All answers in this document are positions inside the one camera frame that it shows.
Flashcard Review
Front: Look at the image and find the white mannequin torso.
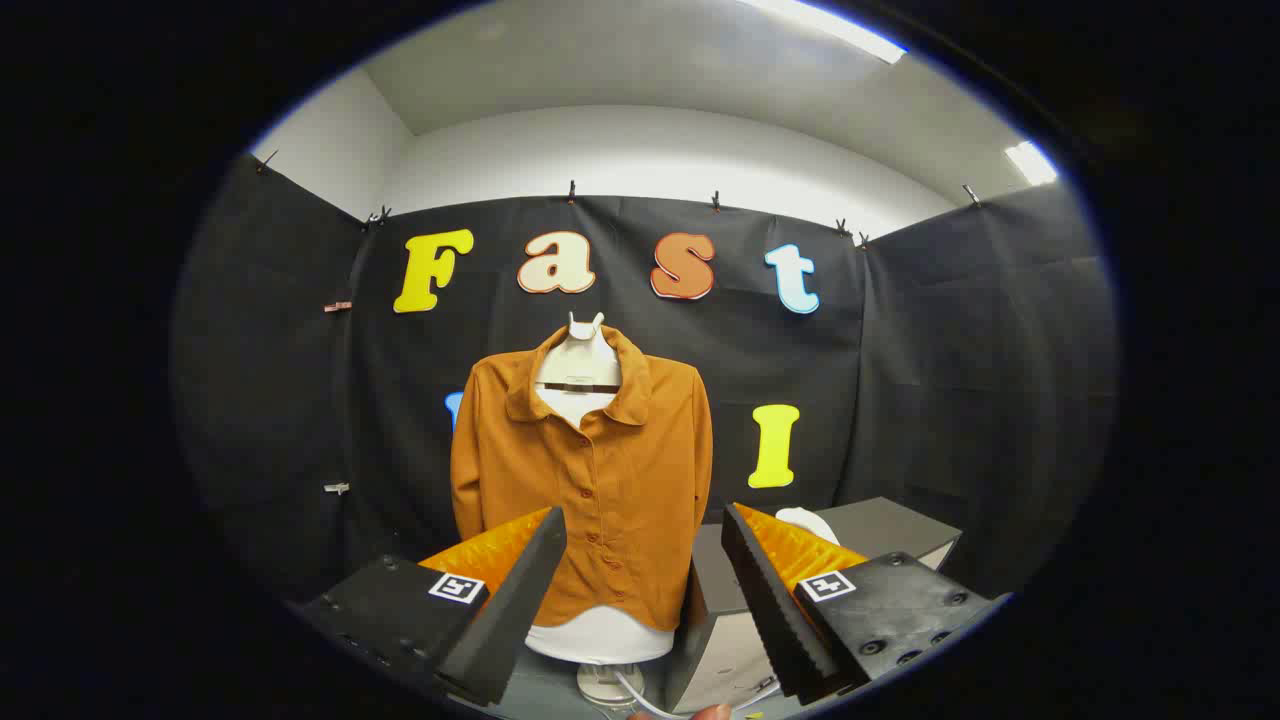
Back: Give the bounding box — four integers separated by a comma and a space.
525, 312, 677, 666

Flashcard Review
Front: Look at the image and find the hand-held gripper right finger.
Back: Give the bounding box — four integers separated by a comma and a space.
720, 502, 1011, 707

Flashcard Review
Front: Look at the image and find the long ceiling light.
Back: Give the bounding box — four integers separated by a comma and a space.
740, 0, 909, 65

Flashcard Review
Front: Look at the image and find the brown button-up shirt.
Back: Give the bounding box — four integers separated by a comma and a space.
450, 324, 714, 633

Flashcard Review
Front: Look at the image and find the black backdrop cloth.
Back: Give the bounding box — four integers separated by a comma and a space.
170, 150, 1119, 606

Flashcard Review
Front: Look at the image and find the grey table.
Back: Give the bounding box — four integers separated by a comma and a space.
665, 497, 963, 713

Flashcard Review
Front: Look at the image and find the white garment steamer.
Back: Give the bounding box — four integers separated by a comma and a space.
775, 507, 841, 547

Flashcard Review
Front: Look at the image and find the short ceiling light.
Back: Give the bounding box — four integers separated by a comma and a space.
1005, 140, 1059, 187

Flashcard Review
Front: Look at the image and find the thin white cable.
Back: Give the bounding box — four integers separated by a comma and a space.
613, 670, 783, 719

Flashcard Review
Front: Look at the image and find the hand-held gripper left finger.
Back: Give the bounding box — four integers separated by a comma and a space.
298, 505, 569, 708

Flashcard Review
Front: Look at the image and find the white mannequin stand base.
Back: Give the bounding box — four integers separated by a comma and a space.
577, 662, 647, 707

